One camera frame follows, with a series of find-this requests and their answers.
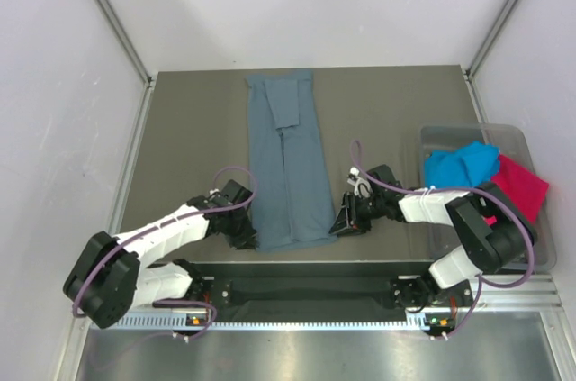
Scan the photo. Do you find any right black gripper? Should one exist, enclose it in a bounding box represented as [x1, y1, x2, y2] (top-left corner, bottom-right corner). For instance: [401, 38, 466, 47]
[329, 191, 385, 237]

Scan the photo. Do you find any grey-blue t-shirt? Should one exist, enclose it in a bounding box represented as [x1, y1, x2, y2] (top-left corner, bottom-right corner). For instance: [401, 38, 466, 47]
[247, 69, 337, 252]

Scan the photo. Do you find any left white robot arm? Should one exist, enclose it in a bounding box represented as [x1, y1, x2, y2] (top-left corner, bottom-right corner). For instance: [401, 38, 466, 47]
[63, 179, 257, 329]

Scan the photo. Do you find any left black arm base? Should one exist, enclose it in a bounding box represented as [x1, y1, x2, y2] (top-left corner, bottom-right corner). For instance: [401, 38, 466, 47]
[178, 260, 232, 309]

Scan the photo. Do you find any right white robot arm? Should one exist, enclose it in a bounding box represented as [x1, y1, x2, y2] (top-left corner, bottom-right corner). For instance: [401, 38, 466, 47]
[329, 165, 537, 305]

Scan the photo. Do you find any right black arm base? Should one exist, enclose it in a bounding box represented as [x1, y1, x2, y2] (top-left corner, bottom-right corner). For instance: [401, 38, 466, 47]
[390, 274, 473, 313]

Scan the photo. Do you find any bright blue t-shirt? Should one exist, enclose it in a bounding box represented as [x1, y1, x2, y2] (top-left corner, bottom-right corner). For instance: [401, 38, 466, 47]
[424, 141, 500, 188]

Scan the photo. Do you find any clear plastic bin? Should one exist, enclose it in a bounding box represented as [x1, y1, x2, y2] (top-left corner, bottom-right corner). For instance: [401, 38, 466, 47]
[420, 123, 556, 273]

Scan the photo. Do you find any magenta t-shirt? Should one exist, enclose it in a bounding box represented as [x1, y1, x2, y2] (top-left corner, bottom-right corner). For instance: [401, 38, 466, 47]
[490, 154, 550, 224]

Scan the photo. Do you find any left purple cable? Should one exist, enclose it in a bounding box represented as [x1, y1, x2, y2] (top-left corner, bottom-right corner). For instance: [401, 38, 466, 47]
[71, 165, 258, 340]

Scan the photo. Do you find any purple cable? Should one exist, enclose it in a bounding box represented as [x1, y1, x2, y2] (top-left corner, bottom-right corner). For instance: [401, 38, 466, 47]
[349, 140, 536, 341]
[71, 165, 258, 340]

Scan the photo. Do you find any slotted cable duct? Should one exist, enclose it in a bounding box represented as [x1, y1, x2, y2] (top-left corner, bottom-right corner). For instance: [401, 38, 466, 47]
[109, 310, 454, 331]

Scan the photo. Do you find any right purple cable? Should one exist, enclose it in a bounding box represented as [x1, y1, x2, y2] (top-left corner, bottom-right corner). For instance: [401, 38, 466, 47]
[349, 140, 536, 341]

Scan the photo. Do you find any right aluminium frame post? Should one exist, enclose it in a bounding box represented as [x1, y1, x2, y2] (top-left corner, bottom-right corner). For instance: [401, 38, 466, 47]
[464, 0, 521, 83]

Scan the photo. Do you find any aluminium frame post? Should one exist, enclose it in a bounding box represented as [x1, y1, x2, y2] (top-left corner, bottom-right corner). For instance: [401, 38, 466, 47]
[94, 0, 153, 86]
[464, 0, 521, 83]

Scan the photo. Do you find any front aluminium rail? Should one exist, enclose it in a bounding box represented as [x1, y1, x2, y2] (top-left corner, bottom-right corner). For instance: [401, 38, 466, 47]
[69, 276, 563, 310]

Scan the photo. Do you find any left aluminium frame post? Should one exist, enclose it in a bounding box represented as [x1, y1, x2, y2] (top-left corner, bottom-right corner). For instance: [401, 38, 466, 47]
[94, 0, 153, 86]

